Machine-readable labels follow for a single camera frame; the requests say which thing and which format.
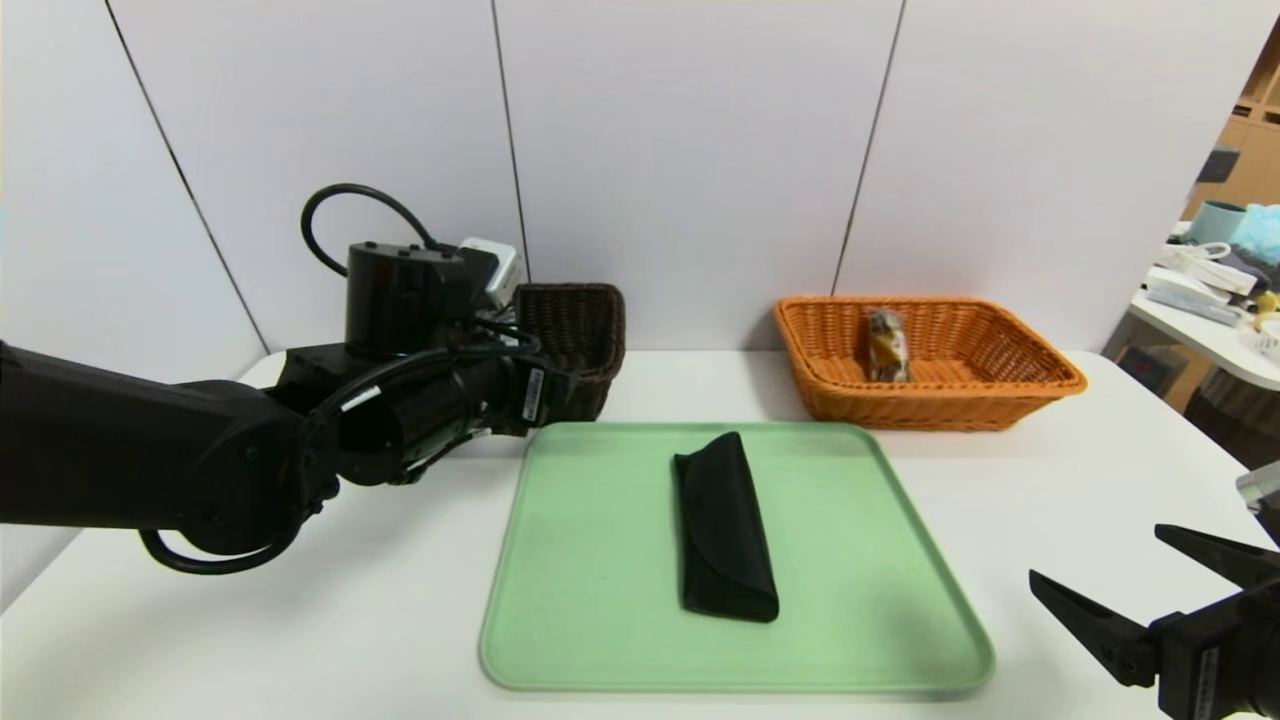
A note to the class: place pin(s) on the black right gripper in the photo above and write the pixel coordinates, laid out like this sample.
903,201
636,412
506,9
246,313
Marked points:
1206,668

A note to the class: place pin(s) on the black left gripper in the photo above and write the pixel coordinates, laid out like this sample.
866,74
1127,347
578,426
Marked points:
537,397

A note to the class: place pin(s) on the black leather glasses case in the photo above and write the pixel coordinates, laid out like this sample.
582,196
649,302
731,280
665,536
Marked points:
725,530

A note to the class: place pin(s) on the chocolate ball pack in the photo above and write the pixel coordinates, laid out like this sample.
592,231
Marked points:
887,350

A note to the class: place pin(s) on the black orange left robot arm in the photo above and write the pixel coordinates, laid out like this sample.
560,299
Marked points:
150,450

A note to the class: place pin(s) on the dark brown wicker basket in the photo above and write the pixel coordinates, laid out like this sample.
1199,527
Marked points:
585,330

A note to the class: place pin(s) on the orange wicker basket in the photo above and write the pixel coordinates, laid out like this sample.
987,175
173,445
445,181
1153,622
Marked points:
960,385

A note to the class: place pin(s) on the light green plastic tray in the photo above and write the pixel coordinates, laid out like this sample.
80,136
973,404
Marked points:
600,560

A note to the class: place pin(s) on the brown box under table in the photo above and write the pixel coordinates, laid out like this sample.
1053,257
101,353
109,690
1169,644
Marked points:
1150,365

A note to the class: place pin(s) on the white side table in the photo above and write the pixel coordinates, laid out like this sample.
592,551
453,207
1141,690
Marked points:
1200,340

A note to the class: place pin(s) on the white power strip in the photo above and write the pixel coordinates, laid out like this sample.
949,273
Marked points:
1180,292

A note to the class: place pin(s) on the small yellow item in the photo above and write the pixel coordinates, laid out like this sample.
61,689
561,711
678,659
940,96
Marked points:
1265,303

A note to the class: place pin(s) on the light blue cloth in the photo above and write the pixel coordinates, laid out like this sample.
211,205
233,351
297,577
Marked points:
1262,235

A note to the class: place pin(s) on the teal cup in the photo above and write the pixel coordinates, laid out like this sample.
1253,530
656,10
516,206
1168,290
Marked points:
1215,225

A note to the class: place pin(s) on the cardboard shelf boxes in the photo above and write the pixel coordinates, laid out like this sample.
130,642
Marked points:
1255,160

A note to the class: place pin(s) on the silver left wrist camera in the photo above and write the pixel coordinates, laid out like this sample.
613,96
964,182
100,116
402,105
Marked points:
492,270

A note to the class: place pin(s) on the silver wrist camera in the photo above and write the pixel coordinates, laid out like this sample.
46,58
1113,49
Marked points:
1262,488
492,270

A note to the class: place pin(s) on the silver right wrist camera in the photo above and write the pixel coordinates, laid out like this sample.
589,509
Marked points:
1262,488

